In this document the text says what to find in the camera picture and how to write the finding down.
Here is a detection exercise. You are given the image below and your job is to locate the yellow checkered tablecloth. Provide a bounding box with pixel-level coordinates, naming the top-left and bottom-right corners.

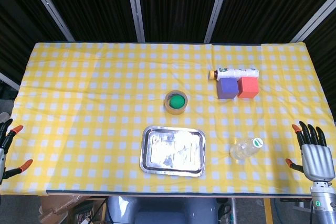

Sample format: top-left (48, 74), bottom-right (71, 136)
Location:
top-left (0, 41), bottom-right (336, 196)

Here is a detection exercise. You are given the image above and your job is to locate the red foam cube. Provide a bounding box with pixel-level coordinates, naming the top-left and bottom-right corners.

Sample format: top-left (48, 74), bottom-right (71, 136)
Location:
top-left (237, 76), bottom-right (260, 99)

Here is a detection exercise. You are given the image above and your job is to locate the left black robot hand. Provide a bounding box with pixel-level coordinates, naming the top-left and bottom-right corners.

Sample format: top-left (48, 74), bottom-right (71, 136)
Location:
top-left (0, 118), bottom-right (34, 186)

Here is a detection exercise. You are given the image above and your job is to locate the yellow tape roll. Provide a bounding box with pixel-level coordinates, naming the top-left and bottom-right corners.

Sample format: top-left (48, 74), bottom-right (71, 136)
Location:
top-left (164, 90), bottom-right (188, 116)

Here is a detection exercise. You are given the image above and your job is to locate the yellow vertical bar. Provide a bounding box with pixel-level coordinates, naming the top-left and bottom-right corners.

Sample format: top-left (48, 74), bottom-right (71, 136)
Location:
top-left (264, 198), bottom-right (271, 224)

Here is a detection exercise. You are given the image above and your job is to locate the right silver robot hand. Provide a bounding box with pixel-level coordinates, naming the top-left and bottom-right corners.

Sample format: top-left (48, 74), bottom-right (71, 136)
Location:
top-left (285, 121), bottom-right (336, 183)

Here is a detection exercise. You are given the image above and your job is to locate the clear plastic bottle green cap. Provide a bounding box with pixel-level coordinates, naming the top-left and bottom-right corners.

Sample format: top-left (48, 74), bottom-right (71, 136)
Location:
top-left (229, 137), bottom-right (264, 161)

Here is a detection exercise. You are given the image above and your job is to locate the white partition post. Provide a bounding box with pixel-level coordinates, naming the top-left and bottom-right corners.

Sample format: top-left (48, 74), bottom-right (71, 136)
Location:
top-left (124, 0), bottom-right (145, 43)
top-left (290, 0), bottom-right (336, 43)
top-left (0, 71), bottom-right (20, 91)
top-left (22, 0), bottom-right (76, 42)
top-left (204, 0), bottom-right (233, 44)

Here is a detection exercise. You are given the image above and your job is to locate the grey robot torso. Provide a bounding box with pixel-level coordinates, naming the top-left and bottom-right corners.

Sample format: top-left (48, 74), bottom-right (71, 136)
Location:
top-left (106, 196), bottom-right (218, 224)

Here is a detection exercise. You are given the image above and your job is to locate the white-label bottle yellow cap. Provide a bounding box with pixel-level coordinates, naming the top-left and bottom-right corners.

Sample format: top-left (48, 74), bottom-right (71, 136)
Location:
top-left (207, 68), bottom-right (260, 81)

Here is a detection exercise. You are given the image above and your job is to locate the silver metal table leg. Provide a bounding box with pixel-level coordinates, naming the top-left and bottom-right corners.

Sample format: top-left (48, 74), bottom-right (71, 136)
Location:
top-left (230, 197), bottom-right (238, 224)

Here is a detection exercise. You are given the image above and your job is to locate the brown cardboard box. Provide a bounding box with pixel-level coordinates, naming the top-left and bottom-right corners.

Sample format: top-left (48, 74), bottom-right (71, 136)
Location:
top-left (38, 195), bottom-right (106, 224)

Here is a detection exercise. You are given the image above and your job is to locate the metal tray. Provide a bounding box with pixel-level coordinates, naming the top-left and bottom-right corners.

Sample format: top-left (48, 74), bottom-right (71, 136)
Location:
top-left (139, 125), bottom-right (206, 177)

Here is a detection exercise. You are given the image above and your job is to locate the green ball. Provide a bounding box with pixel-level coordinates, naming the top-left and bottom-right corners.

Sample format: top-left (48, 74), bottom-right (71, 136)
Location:
top-left (169, 95), bottom-right (184, 109)

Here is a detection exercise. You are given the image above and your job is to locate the purple foam cube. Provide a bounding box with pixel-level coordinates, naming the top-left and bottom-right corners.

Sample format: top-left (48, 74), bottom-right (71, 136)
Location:
top-left (216, 77), bottom-right (239, 100)

